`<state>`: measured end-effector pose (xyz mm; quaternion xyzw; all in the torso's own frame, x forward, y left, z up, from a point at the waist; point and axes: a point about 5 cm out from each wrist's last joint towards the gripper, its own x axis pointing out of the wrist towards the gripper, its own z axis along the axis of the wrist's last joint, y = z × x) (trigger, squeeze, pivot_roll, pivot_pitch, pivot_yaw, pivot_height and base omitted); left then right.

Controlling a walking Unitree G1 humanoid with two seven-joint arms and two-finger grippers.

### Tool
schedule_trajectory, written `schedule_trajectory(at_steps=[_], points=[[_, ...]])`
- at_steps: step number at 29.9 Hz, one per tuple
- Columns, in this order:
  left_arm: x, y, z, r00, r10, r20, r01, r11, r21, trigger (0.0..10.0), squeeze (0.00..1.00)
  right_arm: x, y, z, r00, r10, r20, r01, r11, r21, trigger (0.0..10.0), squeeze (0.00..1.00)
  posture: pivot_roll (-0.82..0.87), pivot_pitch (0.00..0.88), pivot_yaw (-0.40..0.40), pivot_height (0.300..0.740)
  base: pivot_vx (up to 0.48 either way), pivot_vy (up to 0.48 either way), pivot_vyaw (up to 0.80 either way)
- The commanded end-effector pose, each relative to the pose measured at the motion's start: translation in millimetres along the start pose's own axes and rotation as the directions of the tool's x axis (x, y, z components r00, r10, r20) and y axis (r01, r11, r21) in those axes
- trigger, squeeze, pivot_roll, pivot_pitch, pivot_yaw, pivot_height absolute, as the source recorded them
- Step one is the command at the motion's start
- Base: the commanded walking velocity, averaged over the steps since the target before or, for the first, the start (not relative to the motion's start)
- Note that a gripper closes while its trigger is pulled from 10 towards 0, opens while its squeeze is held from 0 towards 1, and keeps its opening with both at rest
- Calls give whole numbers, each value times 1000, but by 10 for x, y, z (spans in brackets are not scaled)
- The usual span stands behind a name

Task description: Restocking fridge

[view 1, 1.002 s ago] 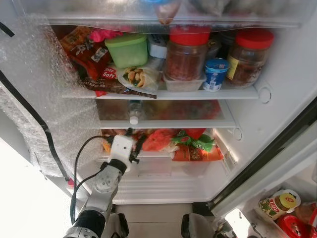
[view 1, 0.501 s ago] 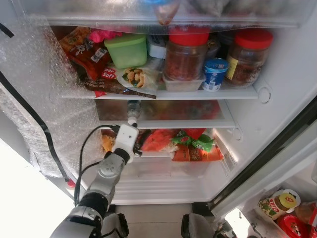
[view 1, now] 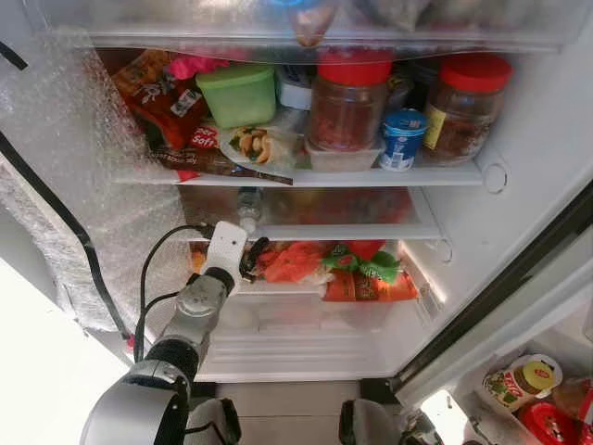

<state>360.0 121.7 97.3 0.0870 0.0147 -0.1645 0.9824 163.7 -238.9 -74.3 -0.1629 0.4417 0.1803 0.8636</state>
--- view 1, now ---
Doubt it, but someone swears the blue white yogurt cup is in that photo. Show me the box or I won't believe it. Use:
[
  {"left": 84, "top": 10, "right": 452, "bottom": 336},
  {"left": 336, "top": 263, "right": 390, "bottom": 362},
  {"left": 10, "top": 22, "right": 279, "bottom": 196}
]
[{"left": 379, "top": 108, "right": 428, "bottom": 172}]

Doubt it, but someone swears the food packet with roll picture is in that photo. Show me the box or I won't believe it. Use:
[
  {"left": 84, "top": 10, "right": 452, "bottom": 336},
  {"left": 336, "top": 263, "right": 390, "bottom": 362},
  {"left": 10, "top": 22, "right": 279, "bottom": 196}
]
[{"left": 218, "top": 123, "right": 304, "bottom": 173}]

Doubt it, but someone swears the clear bottle with white cap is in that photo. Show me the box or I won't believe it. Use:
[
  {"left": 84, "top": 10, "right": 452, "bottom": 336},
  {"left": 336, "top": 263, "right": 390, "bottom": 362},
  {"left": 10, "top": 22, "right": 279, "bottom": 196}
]
[{"left": 235, "top": 187, "right": 264, "bottom": 234}]

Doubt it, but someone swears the brown blue frozen pouch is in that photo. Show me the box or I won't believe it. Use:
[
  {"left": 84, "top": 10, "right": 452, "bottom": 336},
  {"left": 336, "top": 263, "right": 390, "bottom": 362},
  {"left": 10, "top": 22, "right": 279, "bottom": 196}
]
[{"left": 285, "top": 0, "right": 340, "bottom": 47}]

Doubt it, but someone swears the red carton box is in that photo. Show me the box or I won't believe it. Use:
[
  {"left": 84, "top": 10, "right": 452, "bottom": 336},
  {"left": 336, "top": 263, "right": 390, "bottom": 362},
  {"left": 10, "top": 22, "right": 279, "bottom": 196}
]
[{"left": 573, "top": 385, "right": 593, "bottom": 427}]

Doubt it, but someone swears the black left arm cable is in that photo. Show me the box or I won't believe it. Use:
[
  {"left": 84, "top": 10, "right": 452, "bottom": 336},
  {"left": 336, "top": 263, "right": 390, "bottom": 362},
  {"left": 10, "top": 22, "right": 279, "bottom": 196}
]
[{"left": 134, "top": 222, "right": 216, "bottom": 364}]

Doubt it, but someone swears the red lid jar yellow label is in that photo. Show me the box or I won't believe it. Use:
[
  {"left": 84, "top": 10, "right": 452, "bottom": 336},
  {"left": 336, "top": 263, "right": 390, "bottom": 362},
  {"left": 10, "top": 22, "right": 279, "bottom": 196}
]
[{"left": 423, "top": 53, "right": 513, "bottom": 168}]

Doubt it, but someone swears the dark brown long packet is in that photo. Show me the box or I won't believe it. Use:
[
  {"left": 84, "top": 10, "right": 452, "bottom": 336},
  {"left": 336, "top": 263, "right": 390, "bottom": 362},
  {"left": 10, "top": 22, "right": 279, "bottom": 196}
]
[{"left": 148, "top": 119, "right": 296, "bottom": 186}]

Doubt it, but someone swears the orange plastic bag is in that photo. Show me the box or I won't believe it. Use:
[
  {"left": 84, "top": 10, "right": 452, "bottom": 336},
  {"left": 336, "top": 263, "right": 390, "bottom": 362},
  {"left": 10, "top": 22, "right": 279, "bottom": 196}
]
[{"left": 262, "top": 241, "right": 327, "bottom": 285}]

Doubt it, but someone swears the green lidded container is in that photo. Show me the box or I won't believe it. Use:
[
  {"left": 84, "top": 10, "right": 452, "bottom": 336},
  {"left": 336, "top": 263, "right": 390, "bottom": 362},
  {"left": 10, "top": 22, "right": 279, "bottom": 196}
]
[{"left": 195, "top": 62, "right": 278, "bottom": 130}]

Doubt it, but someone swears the red round lid container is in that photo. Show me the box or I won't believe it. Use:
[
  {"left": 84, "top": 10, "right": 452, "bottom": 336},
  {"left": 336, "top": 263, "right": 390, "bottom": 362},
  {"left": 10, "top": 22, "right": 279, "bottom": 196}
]
[{"left": 515, "top": 400, "right": 583, "bottom": 445}]

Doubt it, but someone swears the orange snack packet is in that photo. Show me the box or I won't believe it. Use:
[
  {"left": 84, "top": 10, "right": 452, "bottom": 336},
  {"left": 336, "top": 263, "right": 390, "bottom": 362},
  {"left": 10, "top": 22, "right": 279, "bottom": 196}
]
[{"left": 322, "top": 271, "right": 420, "bottom": 303}]

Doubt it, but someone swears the clear plastic food box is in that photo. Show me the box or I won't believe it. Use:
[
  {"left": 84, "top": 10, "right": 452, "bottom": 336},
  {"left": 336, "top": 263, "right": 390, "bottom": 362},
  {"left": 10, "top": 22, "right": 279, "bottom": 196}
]
[{"left": 304, "top": 139, "right": 385, "bottom": 173}]

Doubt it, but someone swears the shallow frosted fridge drawer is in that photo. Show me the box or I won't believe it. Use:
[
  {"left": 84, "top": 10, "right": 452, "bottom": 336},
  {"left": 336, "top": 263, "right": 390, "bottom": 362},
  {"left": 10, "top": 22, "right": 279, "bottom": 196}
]
[{"left": 178, "top": 185, "right": 444, "bottom": 242}]

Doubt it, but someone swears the green snack packet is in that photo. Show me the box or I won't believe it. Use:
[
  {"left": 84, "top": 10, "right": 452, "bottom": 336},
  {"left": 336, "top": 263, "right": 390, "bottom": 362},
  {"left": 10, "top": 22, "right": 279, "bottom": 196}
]
[{"left": 320, "top": 241, "right": 402, "bottom": 285}]

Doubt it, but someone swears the clear fridge drawer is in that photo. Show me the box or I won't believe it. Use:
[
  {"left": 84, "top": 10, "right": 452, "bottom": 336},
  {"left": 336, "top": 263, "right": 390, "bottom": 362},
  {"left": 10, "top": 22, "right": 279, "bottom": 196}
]
[{"left": 23, "top": 0, "right": 593, "bottom": 55}]

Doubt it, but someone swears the red brown snack packet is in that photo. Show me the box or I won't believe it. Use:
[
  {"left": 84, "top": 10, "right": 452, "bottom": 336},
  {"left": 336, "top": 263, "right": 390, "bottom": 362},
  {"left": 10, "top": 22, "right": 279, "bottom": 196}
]
[{"left": 111, "top": 48, "right": 210, "bottom": 149}]

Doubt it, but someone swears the pink plastic bag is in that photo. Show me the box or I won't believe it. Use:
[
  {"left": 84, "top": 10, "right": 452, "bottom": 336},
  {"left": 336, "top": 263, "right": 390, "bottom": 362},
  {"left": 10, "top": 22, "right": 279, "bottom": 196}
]
[{"left": 167, "top": 53, "right": 230, "bottom": 81}]

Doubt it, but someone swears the bubble wrap sheet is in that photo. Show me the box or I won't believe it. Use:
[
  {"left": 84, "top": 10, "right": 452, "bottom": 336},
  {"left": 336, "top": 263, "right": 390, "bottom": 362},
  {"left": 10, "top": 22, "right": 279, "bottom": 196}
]
[{"left": 0, "top": 46, "right": 209, "bottom": 337}]

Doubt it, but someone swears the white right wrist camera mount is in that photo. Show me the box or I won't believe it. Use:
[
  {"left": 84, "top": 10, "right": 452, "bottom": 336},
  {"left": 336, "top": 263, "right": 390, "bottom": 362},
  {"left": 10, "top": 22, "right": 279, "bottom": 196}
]
[{"left": 419, "top": 389, "right": 469, "bottom": 445}]

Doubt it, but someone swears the clear crisper drawer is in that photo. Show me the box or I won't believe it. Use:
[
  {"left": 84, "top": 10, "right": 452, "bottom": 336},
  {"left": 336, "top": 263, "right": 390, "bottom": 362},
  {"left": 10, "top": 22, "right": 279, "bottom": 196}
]
[{"left": 195, "top": 278, "right": 446, "bottom": 383}]

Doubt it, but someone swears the white blue tub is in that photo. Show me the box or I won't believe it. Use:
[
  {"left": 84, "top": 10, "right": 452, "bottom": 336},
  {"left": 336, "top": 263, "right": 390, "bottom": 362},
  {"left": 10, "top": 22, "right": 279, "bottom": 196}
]
[{"left": 275, "top": 65, "right": 316, "bottom": 111}]

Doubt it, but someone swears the black fridge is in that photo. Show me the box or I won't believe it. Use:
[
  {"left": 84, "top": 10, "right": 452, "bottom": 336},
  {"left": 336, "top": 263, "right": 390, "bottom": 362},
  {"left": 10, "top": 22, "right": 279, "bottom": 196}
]
[{"left": 0, "top": 0, "right": 593, "bottom": 445}]

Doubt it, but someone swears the grey robot left leg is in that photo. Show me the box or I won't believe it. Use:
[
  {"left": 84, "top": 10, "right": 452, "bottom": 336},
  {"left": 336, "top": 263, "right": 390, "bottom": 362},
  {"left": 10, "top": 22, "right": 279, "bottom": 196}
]
[{"left": 183, "top": 397, "right": 244, "bottom": 445}]

